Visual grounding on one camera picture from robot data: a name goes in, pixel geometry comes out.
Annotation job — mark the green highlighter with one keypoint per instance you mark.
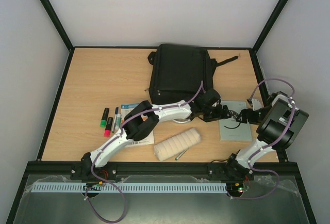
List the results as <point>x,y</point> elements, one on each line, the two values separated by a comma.
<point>104,117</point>

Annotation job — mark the silver green marker pen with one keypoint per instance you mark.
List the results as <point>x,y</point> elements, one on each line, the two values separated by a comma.
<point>180,155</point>

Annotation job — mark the colourful paperback book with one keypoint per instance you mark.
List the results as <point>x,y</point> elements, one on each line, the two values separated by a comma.
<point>141,126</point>

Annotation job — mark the pink highlighter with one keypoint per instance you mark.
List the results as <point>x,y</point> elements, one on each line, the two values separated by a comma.
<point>108,127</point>

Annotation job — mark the black blue pen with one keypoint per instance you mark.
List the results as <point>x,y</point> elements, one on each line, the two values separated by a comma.
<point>115,119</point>

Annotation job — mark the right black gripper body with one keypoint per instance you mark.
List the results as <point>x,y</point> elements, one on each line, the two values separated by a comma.
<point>248,114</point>

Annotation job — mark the beige rolled pencil case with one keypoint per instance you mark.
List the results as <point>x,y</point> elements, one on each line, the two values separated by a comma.
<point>177,144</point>

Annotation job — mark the grey notebook with black logo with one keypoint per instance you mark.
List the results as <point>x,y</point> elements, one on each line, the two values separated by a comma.
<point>230,129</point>

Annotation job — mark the light blue slotted cable duct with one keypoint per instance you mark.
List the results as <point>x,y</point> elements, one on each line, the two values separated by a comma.
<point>157,188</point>

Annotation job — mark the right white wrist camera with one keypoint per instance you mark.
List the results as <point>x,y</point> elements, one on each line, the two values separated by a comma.
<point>255,104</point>

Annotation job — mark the black student backpack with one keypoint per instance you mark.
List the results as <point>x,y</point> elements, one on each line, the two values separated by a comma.
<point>178,72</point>

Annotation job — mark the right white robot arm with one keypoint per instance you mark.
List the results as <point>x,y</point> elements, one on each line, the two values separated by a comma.
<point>279,123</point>

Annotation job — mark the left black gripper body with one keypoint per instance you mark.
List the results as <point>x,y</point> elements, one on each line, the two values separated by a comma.
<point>211,114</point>

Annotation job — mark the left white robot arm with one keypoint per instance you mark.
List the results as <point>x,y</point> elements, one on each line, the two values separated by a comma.
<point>99,157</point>

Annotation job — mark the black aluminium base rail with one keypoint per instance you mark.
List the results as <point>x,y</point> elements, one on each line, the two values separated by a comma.
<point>114,170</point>

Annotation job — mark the white green glue stick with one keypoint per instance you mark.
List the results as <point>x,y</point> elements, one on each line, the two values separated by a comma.
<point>118,121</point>

